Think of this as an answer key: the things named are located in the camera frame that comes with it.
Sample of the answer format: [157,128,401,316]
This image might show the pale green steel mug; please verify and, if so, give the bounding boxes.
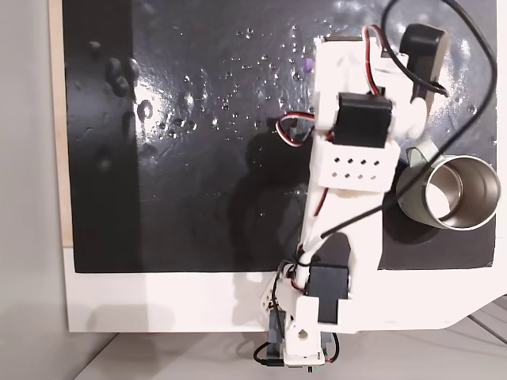
[395,136,501,231]

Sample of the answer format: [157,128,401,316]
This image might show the black table mat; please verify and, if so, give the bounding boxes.
[62,0,498,275]

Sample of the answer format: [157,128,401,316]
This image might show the red white black servo wire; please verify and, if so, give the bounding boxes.
[275,112,318,149]
[362,25,387,96]

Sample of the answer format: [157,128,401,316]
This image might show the black oval camera box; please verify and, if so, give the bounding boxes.
[398,23,446,101]

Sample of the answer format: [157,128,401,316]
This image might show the black camera cable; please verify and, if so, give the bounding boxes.
[320,0,498,239]

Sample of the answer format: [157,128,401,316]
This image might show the black power cable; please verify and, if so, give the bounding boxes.
[252,340,287,368]

